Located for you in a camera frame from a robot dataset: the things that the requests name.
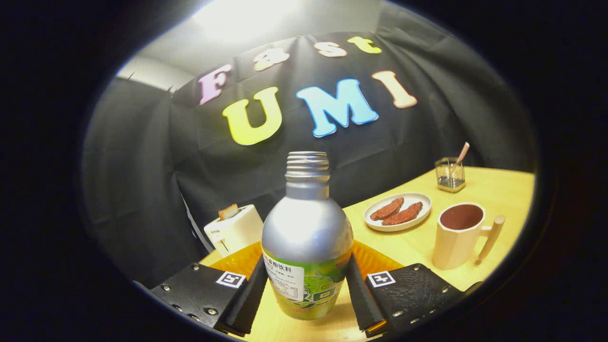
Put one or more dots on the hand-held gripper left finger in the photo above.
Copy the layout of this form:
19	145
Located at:
247	304

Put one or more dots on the wooden table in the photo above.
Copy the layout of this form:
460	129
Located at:
408	247

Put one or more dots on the square glass holder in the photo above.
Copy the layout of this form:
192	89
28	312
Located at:
450	178

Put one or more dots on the pink striped straw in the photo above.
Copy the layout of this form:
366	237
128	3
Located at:
462	152

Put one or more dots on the toast slice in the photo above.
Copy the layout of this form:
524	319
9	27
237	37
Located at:
228	212

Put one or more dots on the silver bottle with green label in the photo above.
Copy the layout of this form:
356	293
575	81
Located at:
306	228

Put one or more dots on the brown sausage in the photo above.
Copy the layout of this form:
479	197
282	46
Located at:
403	214
387	209

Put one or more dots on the white toaster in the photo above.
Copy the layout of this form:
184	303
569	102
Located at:
235	232

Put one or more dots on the white oval plate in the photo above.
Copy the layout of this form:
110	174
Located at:
418	199

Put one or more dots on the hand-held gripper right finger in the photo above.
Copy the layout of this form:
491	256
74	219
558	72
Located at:
363	299

